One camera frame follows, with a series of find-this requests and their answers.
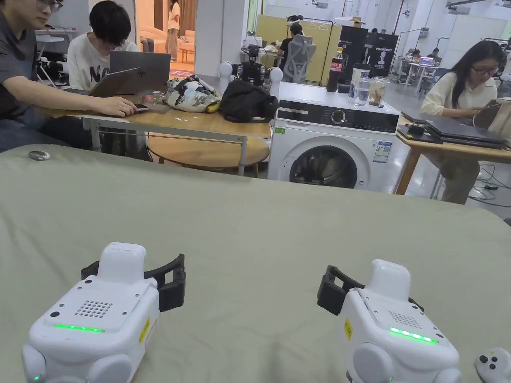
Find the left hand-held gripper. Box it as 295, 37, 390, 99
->
21, 241, 187, 383

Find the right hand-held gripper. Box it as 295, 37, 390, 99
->
317, 259, 462, 383

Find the bed with pale green sheet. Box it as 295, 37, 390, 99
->
0, 143, 511, 383

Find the white hand controller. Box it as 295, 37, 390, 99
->
474, 347, 511, 383

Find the round low wooden table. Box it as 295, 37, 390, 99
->
145, 135, 271, 176

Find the white washing machine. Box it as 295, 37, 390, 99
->
266, 47, 401, 195

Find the wooden table with dark laptops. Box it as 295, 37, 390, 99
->
395, 97, 511, 196

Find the black robot with white balls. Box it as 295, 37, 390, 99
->
219, 45, 285, 96

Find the black printed cabinet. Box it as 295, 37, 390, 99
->
338, 24, 400, 80

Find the group of people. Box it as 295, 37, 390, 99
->
407, 47, 444, 66

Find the grey office chair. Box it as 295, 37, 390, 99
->
284, 34, 318, 84

